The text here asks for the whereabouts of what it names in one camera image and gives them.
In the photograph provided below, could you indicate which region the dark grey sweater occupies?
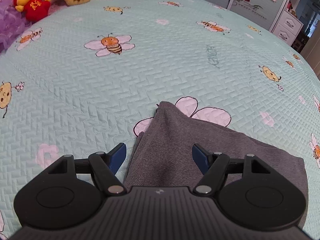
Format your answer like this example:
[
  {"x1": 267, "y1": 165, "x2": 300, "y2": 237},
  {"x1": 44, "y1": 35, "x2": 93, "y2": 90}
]
[{"x1": 124, "y1": 102, "x2": 308, "y2": 231}]

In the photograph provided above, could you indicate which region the mint green bee bedspread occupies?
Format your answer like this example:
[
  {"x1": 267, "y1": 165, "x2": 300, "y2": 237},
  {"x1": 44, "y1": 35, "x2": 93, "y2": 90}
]
[{"x1": 1, "y1": 0, "x2": 319, "y2": 238}]

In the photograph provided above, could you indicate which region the white drawer cabinet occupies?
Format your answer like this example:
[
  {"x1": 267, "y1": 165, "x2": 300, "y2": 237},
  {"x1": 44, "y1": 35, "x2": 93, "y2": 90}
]
[{"x1": 271, "y1": 10, "x2": 303, "y2": 46}]

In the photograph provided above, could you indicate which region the red plush toy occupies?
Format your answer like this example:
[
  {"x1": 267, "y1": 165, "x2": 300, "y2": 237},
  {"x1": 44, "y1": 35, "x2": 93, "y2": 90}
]
[{"x1": 13, "y1": 0, "x2": 51, "y2": 23}]

